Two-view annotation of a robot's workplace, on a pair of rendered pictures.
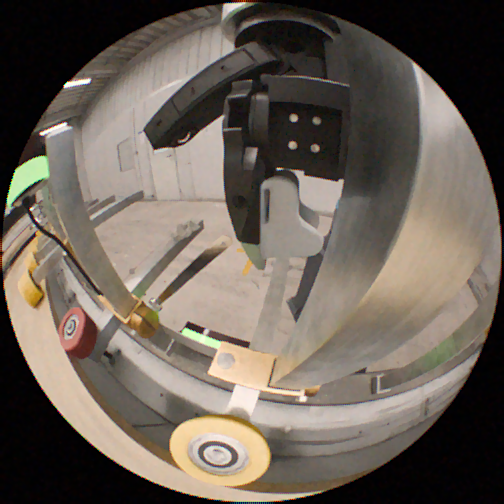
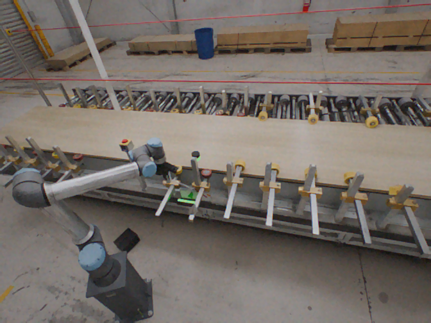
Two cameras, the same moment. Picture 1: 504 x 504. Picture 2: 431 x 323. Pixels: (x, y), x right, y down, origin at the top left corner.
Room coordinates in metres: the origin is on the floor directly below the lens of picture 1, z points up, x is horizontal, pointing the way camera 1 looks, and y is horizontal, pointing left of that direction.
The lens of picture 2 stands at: (1.27, 0.39, 2.13)
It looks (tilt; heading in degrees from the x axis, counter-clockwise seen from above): 42 degrees down; 185
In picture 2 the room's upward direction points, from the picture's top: 8 degrees counter-clockwise
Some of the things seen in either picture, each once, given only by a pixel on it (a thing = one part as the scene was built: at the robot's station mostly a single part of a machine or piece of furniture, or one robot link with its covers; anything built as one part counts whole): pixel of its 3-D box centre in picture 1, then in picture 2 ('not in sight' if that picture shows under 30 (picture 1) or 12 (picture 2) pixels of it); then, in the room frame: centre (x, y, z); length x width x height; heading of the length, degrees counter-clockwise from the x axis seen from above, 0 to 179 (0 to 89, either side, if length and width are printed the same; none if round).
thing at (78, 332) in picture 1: (90, 343); (206, 176); (0.01, 0.27, 0.85); 0.08 x 0.08 x 0.11
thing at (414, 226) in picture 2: not in sight; (412, 223); (0.57, 1.40, 0.95); 0.37 x 0.03 x 0.03; 164
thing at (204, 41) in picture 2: not in sight; (205, 43); (-5.77, 0.19, 0.36); 0.59 x 0.57 x 0.73; 163
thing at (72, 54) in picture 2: not in sight; (81, 50); (-7.26, -4.18, 0.23); 2.41 x 0.77 x 0.17; 165
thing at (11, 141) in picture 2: not in sight; (24, 156); (-0.39, -1.48, 0.92); 0.04 x 0.04 x 0.48; 74
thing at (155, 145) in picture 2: not in sight; (155, 147); (0.12, -0.03, 1.26); 0.10 x 0.09 x 0.12; 124
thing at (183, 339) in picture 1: (172, 334); (195, 195); (0.11, 0.16, 0.75); 0.26 x 0.01 x 0.10; 74
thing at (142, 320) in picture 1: (125, 310); (201, 186); (0.10, 0.22, 0.85); 0.14 x 0.06 x 0.05; 74
